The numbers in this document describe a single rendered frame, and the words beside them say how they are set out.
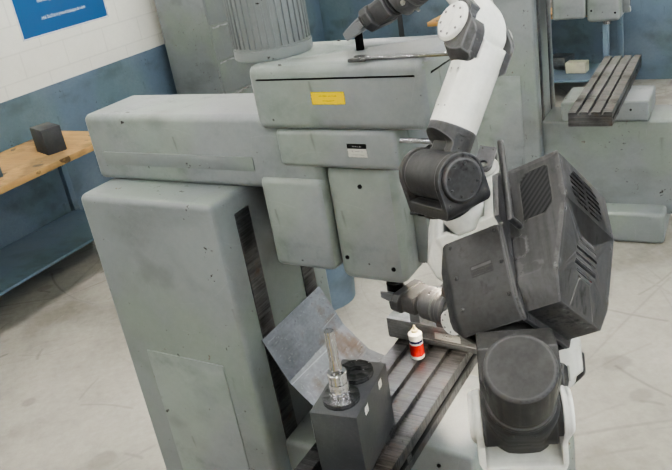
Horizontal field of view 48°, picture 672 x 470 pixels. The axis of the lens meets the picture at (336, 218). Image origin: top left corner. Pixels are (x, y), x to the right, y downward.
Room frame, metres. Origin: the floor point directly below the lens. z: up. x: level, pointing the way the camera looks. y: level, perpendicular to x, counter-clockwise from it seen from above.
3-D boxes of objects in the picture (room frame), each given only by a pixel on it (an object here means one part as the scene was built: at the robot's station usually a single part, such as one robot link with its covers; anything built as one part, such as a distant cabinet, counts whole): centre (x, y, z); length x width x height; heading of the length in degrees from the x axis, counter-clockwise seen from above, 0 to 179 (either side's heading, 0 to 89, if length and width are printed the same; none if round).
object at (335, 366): (1.49, 0.06, 1.27); 0.03 x 0.03 x 0.11
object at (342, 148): (1.82, -0.09, 1.68); 0.34 x 0.24 x 0.10; 56
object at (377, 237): (1.80, -0.12, 1.47); 0.21 x 0.19 x 0.32; 146
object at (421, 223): (1.73, -0.22, 1.44); 0.04 x 0.04 x 0.21; 56
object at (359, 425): (1.54, 0.04, 1.05); 0.22 x 0.12 x 0.20; 155
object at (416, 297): (1.73, -0.19, 1.23); 0.13 x 0.12 x 0.10; 131
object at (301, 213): (1.90, 0.04, 1.47); 0.24 x 0.19 x 0.26; 146
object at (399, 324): (1.98, -0.28, 1.01); 0.35 x 0.15 x 0.11; 54
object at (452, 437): (1.79, -0.13, 0.81); 0.50 x 0.35 x 0.12; 56
